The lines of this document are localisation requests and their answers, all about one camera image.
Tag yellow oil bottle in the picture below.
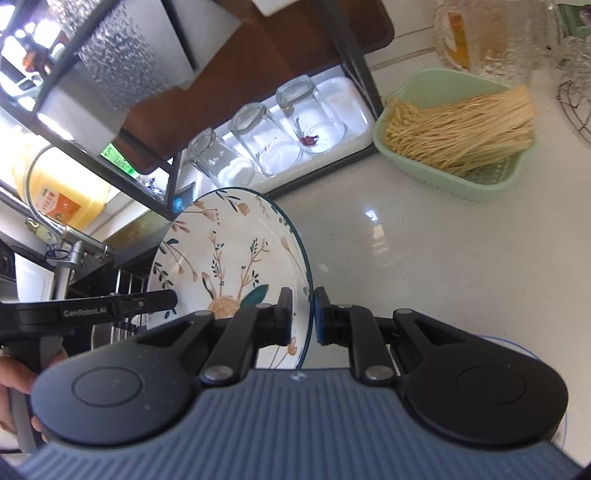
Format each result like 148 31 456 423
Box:
29 147 119 230

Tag person's left hand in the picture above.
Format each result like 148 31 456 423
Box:
0 353 37 452

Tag dry noodles bundle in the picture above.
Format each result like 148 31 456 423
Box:
384 86 534 177

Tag red lid plastic jar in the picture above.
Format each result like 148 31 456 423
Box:
433 1 560 86

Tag chrome kitchen faucet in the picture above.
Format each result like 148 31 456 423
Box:
21 145 112 300

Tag floral ceramic plate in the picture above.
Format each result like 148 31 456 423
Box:
146 187 314 369

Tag brown wooden cutting board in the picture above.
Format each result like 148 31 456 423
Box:
114 1 394 174

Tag white tray under glasses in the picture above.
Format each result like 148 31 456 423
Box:
179 76 375 194

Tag wire cup drying rack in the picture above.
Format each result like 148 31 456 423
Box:
551 36 590 145

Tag green plastic basket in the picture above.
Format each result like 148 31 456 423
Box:
373 68 535 202

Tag black metal kitchen rack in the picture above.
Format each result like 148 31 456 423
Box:
0 0 385 222

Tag clear drinking glass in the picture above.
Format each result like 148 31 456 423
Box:
276 75 346 155
186 128 256 188
229 102 304 177

